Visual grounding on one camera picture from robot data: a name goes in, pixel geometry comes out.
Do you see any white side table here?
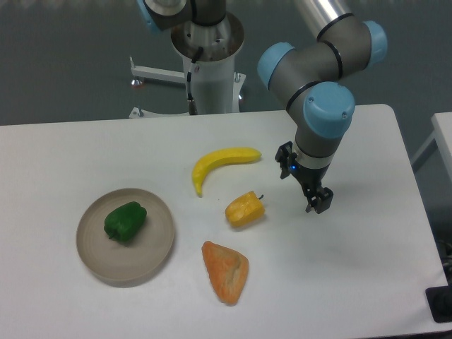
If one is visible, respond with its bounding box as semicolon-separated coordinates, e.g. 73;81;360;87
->
410;112;451;176

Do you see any orange bread slice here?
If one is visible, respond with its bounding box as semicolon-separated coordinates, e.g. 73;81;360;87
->
201;241;249;306

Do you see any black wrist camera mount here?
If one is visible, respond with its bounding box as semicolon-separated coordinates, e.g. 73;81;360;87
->
275;141;298;179

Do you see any black cable on pedestal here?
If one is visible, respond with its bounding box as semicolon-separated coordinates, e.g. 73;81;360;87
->
185;47;203;115

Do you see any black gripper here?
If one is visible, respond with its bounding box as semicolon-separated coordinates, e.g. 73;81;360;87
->
290;163;333;214

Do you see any yellow banana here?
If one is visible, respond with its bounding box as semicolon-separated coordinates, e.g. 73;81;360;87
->
191;147;262;197

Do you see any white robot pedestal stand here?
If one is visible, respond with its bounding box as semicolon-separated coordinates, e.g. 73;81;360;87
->
130;12;246;115

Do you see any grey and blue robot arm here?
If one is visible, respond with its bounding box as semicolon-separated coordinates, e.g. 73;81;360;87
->
138;1;388;213

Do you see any yellow bell pepper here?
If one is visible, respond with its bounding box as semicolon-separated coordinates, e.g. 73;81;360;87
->
225;191;266;227

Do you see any green bell pepper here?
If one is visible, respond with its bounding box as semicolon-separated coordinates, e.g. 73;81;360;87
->
103;201;147;242

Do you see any beige round plate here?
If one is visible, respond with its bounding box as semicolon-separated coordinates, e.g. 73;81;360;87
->
76;189;175;287

